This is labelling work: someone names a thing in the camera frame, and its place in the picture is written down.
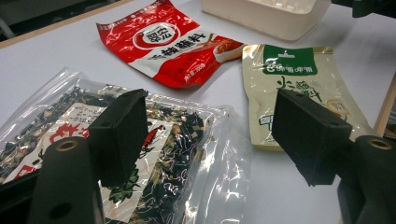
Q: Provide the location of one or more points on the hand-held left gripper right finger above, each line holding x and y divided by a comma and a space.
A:
306, 137

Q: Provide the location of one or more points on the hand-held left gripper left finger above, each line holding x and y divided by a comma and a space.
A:
120, 140

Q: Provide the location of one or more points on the beige packet with green label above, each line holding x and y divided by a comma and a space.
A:
258, 102

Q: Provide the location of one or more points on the clear packet of dried seaweed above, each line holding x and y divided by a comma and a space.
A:
180, 146

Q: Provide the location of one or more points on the red seasoning packet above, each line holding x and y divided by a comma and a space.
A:
168, 59

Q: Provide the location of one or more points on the cream plastic box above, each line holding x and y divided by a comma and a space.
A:
264, 18

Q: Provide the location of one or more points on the white table mat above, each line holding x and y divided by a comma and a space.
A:
46, 65

